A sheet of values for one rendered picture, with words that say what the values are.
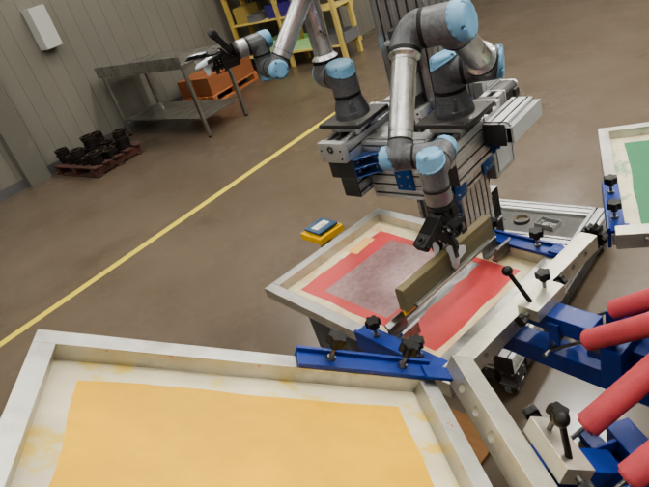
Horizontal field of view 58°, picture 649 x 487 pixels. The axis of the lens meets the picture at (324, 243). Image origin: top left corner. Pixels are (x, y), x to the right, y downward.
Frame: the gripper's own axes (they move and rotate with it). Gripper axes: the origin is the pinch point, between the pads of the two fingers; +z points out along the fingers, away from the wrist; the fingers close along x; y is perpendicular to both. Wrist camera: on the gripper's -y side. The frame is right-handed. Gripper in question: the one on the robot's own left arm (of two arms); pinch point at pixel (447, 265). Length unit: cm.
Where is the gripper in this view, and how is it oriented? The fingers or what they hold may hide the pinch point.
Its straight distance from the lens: 174.6
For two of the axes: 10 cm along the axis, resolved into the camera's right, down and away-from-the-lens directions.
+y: 7.2, -5.2, 4.7
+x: -6.4, -2.2, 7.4
